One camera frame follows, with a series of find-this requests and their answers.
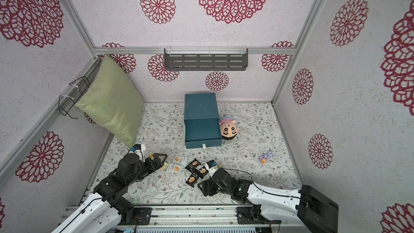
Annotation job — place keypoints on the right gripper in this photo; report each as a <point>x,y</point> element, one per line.
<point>211,186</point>

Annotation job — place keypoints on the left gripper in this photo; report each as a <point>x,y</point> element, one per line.
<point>157,163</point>

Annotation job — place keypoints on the black cookie packet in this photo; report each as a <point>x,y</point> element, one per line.
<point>193,166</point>
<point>192,179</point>
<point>202,172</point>

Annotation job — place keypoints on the teal drawer cabinet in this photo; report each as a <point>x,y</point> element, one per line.
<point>201,119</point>

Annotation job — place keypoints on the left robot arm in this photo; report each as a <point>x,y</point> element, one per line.
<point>106,207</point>

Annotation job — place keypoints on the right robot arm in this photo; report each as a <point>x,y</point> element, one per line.
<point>304,206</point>

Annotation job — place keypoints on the white cookie packet lower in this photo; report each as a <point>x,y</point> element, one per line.
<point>174,168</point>

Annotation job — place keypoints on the white cookie packet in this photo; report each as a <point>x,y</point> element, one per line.
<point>180,160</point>
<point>174,168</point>

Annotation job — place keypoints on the white cookie packet upper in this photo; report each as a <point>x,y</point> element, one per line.
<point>180,160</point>

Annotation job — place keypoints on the cartoon face plush toy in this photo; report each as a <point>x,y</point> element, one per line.
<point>228,127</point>

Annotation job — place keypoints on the small purple toy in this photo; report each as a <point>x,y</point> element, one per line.
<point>264,157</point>

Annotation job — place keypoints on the green pillow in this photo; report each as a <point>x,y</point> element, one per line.
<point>113,102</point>

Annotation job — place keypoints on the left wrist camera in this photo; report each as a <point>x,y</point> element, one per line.
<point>139,150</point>

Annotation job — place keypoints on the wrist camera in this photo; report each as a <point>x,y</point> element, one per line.
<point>139,150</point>
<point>211,167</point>

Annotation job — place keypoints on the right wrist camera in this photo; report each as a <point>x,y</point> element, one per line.
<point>211,167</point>

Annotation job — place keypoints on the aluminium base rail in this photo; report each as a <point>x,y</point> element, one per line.
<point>188,214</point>

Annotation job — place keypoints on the grey wall shelf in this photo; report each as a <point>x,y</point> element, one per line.
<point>206,60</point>

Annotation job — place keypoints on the black wire rack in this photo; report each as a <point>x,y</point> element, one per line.
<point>67,101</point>

